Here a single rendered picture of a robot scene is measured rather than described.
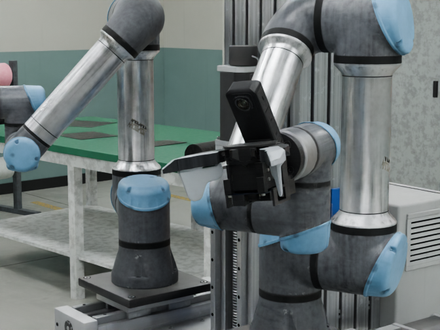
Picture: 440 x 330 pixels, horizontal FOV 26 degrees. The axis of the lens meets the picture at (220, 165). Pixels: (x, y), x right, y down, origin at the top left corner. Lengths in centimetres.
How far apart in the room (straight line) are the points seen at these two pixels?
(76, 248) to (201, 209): 409
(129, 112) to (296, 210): 88
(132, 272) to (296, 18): 76
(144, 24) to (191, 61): 746
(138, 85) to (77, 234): 338
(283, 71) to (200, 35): 784
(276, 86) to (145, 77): 69
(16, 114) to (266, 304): 78
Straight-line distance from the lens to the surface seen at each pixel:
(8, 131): 221
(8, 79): 781
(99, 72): 207
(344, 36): 162
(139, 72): 220
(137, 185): 211
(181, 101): 968
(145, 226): 210
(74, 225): 551
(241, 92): 124
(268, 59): 161
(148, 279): 211
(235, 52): 193
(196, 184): 123
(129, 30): 206
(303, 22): 164
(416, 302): 217
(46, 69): 910
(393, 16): 159
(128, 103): 221
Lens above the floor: 163
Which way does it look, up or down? 9 degrees down
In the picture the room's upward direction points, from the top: straight up
